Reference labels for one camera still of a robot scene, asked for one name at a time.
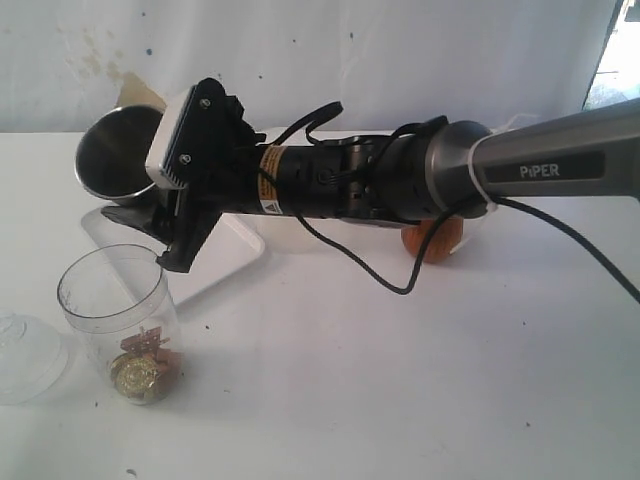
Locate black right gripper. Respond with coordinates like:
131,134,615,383
101,101,395,274

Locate stainless steel cup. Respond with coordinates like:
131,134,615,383
75,105,163,206

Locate clear plastic shaker cup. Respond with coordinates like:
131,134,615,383
56,244,184,405

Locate brown wooden blocks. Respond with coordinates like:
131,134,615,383
120,327,183,394

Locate round wooden cup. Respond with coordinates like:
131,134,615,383
401,217,464,264

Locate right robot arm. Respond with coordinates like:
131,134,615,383
102,100,639,273

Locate clear plastic shaker lid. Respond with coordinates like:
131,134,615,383
1,309,69,406

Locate white rectangular tray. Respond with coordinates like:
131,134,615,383
81,209,265,305

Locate translucent white plastic cup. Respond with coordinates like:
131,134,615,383
259,124,331,254

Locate white backdrop sheet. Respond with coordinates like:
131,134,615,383
1,1,618,132

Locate white zip tie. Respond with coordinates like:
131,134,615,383
449,112,541,256

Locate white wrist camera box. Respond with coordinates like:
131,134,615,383
144,78,236,190

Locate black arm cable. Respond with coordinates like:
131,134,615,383
257,101,640,305

